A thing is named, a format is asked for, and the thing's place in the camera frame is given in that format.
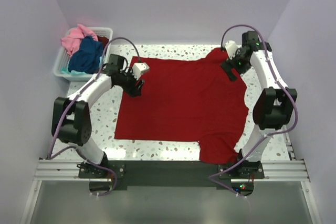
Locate light teal t shirt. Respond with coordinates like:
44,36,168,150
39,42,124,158
60,51,102,76

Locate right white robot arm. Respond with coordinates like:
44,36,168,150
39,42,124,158
217,30,298,179

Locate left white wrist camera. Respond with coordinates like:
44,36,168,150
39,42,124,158
132,62,150,80

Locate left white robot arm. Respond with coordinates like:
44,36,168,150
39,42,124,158
51,55,150,178

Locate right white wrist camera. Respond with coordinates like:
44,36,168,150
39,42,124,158
224,40,239,59

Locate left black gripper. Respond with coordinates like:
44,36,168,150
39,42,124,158
116,67,144,98

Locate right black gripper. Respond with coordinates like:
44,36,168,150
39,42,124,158
220,48,252,82

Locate dark blue t shirt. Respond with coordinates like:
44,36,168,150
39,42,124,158
68,36,103,74

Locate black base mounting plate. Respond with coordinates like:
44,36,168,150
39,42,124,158
77,161,265,195

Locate pink t shirt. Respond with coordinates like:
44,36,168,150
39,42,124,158
61,24,98,57

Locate dark red t shirt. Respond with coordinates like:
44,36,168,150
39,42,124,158
97,36,109,52

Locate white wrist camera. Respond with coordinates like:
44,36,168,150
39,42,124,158
224,40,239,59
132,62,150,80

